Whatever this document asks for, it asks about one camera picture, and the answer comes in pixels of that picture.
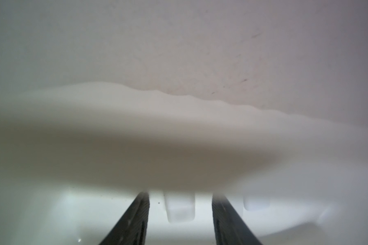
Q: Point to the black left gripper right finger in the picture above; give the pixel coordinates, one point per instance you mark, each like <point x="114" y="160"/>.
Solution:
<point x="229" y="227"/>

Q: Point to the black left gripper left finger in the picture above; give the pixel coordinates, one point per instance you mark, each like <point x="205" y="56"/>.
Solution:
<point x="131" y="229"/>

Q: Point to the clear white usb flash drive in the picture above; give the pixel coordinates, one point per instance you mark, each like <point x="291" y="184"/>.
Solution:
<point x="180" y="207"/>

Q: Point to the white plastic storage box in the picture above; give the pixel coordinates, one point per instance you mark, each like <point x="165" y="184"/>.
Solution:
<point x="73" y="158"/>

